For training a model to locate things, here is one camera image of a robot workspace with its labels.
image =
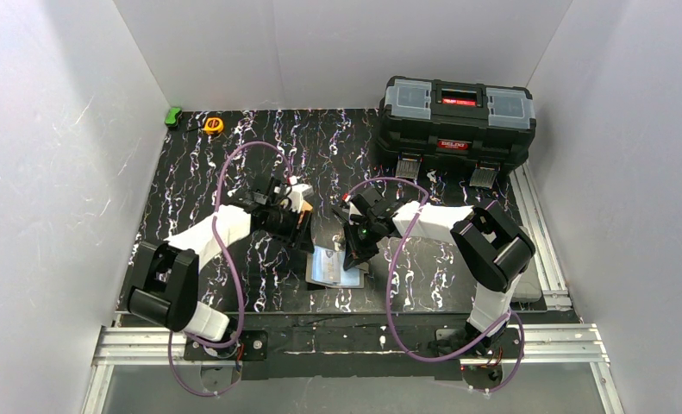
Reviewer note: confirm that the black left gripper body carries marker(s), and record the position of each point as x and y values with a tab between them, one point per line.
302	227

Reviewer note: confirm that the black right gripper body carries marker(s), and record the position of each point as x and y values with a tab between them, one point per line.
353	250

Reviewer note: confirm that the grey blue card holder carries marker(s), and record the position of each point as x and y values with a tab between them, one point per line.
325	268

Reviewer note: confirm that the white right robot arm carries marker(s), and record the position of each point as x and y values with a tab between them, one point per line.
494	247

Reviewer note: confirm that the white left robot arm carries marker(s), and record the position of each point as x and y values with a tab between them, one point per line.
163	282

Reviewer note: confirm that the yellow tape measure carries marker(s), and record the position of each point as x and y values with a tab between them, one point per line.
213	125

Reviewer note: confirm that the green small tool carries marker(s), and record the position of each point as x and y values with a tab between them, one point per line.
173	116

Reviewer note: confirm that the black toolbox with clear lids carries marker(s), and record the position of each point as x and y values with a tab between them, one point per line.
478	132

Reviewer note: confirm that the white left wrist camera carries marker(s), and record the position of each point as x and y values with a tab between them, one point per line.
298	194

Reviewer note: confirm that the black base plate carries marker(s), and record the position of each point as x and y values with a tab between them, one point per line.
361	346

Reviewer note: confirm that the aluminium frame rails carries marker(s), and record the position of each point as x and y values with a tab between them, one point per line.
132	367

